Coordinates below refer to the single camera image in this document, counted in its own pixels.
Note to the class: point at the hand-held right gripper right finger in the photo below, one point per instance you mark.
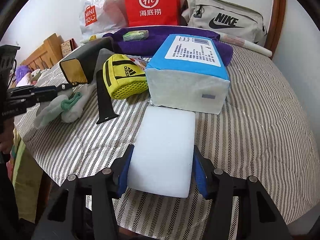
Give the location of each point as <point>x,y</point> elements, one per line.
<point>200,176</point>

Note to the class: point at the illustrated white card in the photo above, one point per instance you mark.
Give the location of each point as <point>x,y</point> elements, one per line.
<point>141,63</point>

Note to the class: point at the brown framed board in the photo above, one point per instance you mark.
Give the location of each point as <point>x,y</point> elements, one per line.
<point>68,47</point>

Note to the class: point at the wooden bed headboard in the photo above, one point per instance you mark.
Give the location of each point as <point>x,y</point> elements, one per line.
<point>277,17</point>

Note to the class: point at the purple plush toy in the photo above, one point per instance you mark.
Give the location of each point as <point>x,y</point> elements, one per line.
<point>22,73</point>

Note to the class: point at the yellow-green cloth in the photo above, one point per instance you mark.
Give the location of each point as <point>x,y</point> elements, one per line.
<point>25,160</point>

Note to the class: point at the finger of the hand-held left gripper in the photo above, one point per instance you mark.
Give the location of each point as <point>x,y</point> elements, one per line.
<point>47,92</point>

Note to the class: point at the grey sling bag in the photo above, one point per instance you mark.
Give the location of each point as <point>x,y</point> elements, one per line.
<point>225,17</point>

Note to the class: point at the white small box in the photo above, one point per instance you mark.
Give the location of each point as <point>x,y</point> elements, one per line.
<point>161,150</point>

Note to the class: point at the striped grey bedsheet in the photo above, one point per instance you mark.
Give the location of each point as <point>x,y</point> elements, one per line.
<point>250,120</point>

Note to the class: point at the purple towel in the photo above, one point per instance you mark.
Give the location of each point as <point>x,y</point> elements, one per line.
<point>155,43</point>

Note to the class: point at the yellow mesh pouch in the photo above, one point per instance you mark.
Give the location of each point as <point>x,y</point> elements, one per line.
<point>125,80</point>

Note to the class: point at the person's left hand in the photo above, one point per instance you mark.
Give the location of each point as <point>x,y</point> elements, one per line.
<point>7,140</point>

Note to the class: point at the light wooden furniture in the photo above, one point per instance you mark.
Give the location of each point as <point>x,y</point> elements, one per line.
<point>45,52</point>

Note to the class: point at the white plastic shopping bag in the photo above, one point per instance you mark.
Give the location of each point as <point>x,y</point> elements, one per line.
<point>100,7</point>

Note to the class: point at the small green packet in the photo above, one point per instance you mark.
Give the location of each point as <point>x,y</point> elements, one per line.
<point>136,35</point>

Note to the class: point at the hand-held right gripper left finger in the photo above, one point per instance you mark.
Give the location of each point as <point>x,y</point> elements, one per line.
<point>125,173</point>

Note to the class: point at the blue tissue pack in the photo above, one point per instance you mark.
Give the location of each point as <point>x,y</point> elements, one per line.
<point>187,87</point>

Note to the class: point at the red paper bag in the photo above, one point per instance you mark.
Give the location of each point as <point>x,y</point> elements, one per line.
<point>152,2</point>

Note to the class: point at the dark green tin box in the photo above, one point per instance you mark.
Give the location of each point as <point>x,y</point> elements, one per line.
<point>85,57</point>

